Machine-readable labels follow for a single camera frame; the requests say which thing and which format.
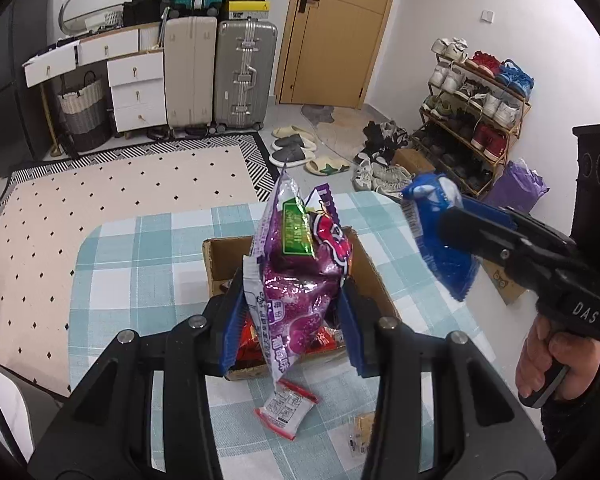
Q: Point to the dark grey refrigerator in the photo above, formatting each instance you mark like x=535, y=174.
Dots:
x=20, y=85

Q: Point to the purple paper bag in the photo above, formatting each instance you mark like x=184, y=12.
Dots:
x=517, y=190

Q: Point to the pile of sneakers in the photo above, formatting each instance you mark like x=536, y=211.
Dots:
x=380, y=170

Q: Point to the beige grey doormat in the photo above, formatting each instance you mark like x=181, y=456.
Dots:
x=345, y=130

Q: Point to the white drawer dresser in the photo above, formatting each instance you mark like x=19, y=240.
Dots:
x=135, y=95

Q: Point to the blue snack packet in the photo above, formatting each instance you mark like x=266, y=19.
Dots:
x=450, y=275

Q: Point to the dark red snack packet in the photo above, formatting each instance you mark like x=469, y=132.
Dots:
x=247, y=342

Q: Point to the person's right hand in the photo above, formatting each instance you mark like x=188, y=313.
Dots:
x=532, y=360

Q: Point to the grey white woven basket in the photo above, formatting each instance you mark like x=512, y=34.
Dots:
x=82, y=115

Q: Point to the brown cardboard box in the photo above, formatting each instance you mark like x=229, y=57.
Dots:
x=220, y=260

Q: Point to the clear biscuit packet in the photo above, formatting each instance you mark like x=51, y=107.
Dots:
x=362, y=432

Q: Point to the cream green slipper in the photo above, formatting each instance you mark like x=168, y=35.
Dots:
x=327, y=165

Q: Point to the white grey furniture piece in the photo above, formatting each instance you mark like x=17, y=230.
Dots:
x=2, y=410

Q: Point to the grey slipper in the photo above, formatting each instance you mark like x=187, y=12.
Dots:
x=294, y=142
x=290, y=157

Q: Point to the rows of assorted shoes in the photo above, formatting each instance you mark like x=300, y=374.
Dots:
x=490, y=140

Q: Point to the silver suitcase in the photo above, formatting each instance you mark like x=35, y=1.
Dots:
x=245, y=75

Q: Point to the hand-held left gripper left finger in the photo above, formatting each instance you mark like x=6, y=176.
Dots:
x=232, y=332

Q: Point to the small brown cardboard carton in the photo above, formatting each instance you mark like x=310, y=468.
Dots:
x=412, y=160

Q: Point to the wooden door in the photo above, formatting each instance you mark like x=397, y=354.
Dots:
x=340, y=35

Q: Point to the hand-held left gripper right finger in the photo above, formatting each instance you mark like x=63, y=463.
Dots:
x=352, y=330

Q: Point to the small white basket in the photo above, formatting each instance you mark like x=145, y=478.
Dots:
x=111, y=17

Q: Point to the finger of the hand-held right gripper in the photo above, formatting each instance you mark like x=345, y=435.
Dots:
x=472, y=235
x=490, y=212

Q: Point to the beige dotted rug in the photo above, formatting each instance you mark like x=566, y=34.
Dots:
x=105, y=195

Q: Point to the large purple snack packet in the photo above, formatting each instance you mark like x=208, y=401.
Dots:
x=300, y=300

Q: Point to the small white red-edged snack packet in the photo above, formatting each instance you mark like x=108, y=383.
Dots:
x=285, y=407

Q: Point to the wooden shoe rack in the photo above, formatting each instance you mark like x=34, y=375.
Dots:
x=517, y=130

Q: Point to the white wall switch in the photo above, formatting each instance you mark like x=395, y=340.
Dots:
x=487, y=16

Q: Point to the beige suitcase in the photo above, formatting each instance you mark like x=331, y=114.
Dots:
x=190, y=75

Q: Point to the flat printed cardboard carton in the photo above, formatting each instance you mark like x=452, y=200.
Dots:
x=505, y=285

